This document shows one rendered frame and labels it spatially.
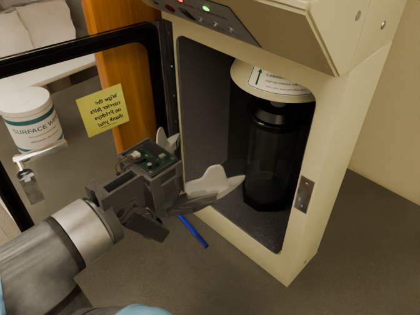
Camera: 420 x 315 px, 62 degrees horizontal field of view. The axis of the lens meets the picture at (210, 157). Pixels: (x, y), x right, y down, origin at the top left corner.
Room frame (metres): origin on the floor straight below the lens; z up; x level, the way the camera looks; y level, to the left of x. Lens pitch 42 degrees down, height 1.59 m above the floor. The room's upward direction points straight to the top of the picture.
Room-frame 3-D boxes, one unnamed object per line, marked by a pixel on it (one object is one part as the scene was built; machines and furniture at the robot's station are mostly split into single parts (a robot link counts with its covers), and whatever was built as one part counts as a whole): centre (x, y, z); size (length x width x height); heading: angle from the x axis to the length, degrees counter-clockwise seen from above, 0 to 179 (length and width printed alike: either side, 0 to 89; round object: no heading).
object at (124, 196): (0.32, 0.10, 1.25); 0.12 x 0.08 x 0.09; 136
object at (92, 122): (0.46, 0.21, 1.19); 0.30 x 0.01 x 0.40; 126
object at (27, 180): (0.39, 0.29, 1.18); 0.02 x 0.02 x 0.06; 36
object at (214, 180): (0.35, -0.01, 1.24); 0.09 x 0.03 x 0.06; 102
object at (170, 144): (0.42, 0.07, 1.24); 0.09 x 0.03 x 0.06; 170
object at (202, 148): (0.55, -0.12, 1.19); 0.26 x 0.24 x 0.35; 46
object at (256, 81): (0.51, -0.12, 1.34); 0.18 x 0.18 x 0.05
